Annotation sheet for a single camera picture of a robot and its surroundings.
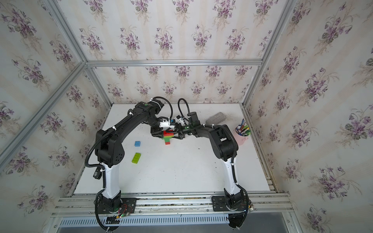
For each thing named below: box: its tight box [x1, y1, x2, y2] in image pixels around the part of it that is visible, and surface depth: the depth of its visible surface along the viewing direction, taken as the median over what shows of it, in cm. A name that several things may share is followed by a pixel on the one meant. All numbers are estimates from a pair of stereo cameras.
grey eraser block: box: [205, 111, 226, 125], surface depth 110 cm
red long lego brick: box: [163, 130, 175, 137], surface depth 89 cm
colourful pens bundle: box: [235, 118, 252, 137], surface depth 94 cm
